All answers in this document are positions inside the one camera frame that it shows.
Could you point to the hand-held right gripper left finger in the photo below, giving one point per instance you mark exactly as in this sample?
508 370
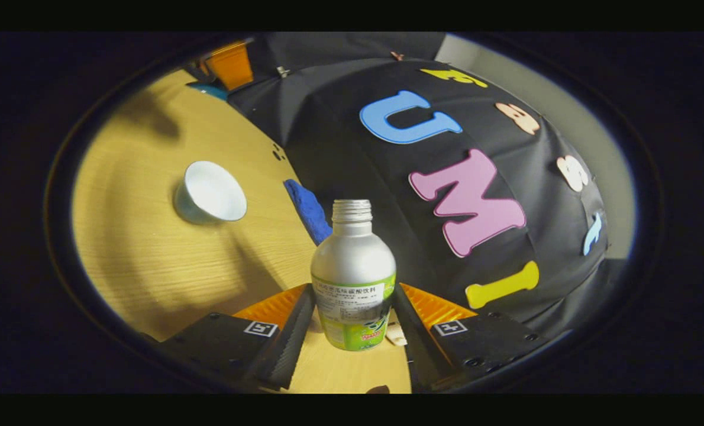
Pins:
293 343

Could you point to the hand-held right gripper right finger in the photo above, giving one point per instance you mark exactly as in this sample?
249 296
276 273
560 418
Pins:
414 343

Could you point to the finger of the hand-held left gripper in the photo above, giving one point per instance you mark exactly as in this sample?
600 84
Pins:
231 65

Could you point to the silver green-label water bottle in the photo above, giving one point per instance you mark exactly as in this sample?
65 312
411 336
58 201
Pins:
352 260

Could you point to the silver metal clip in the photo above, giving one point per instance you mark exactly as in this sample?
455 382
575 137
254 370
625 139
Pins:
282 71

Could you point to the blue folded towel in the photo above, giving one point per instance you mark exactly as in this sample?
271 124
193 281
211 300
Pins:
307 207

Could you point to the black backdrop cloth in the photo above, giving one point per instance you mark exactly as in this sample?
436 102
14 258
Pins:
358 171

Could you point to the copper metal clip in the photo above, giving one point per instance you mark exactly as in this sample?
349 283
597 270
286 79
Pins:
397 56

